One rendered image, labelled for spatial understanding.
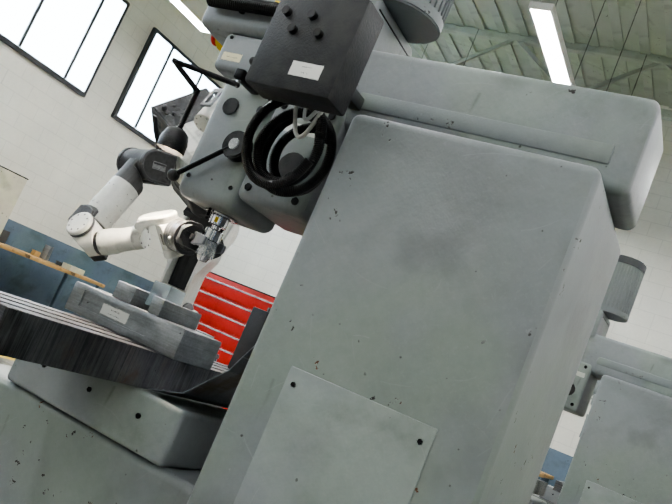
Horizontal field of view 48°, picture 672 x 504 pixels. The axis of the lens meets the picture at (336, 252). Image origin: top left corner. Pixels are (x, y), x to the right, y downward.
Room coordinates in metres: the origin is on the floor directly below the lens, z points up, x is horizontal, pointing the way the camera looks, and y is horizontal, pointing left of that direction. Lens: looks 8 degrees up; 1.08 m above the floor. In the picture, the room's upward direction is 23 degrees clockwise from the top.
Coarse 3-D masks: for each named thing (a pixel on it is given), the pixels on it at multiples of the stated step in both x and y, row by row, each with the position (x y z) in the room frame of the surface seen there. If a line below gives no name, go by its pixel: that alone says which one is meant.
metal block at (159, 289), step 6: (156, 282) 1.77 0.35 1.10; (156, 288) 1.77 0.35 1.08; (162, 288) 1.76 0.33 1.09; (168, 288) 1.75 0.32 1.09; (174, 288) 1.76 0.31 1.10; (150, 294) 1.77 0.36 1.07; (156, 294) 1.77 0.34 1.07; (162, 294) 1.76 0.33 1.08; (168, 294) 1.75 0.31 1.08; (174, 294) 1.77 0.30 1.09; (180, 294) 1.79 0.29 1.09; (150, 300) 1.77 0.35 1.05; (168, 300) 1.76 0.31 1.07; (174, 300) 1.78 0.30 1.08; (180, 300) 1.79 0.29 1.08
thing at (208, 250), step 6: (204, 234) 1.83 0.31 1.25; (210, 234) 1.82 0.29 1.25; (216, 234) 1.82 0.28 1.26; (210, 240) 1.82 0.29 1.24; (216, 240) 1.83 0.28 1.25; (198, 246) 1.83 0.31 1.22; (204, 246) 1.82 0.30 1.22; (210, 246) 1.82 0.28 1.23; (216, 246) 1.83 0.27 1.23; (198, 252) 1.82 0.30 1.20; (204, 252) 1.82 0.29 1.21; (210, 252) 1.83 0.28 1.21; (210, 258) 1.83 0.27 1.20
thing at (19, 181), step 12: (0, 168) 7.34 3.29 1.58; (0, 180) 7.38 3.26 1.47; (12, 180) 7.47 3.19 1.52; (24, 180) 7.55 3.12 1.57; (0, 192) 7.43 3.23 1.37; (12, 192) 7.51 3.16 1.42; (0, 204) 7.47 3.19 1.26; (12, 204) 7.55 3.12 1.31; (0, 216) 7.51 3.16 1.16; (0, 228) 7.55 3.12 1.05
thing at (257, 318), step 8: (256, 312) 2.15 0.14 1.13; (264, 312) 2.14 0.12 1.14; (248, 320) 2.16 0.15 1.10; (256, 320) 2.15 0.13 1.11; (264, 320) 2.13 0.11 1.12; (248, 328) 2.16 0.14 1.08; (256, 328) 2.14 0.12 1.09; (248, 336) 2.15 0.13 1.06; (256, 336) 2.13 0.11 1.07; (240, 344) 2.16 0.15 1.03; (248, 344) 2.14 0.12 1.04; (240, 352) 2.15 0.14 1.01; (232, 360) 2.16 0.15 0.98
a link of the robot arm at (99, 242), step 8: (96, 224) 2.09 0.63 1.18; (96, 232) 2.09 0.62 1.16; (104, 232) 2.07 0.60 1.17; (112, 232) 2.06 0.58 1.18; (120, 232) 2.05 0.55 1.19; (128, 232) 2.04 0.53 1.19; (80, 240) 2.08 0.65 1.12; (88, 240) 2.07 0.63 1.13; (96, 240) 2.07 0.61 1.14; (104, 240) 2.06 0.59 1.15; (112, 240) 2.05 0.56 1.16; (120, 240) 2.05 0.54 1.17; (128, 240) 2.04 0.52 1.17; (88, 248) 2.08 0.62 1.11; (96, 248) 2.08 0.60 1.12; (104, 248) 2.07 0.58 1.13; (112, 248) 2.06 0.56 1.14; (120, 248) 2.06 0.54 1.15; (128, 248) 2.06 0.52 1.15; (96, 256) 2.13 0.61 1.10; (104, 256) 2.13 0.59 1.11
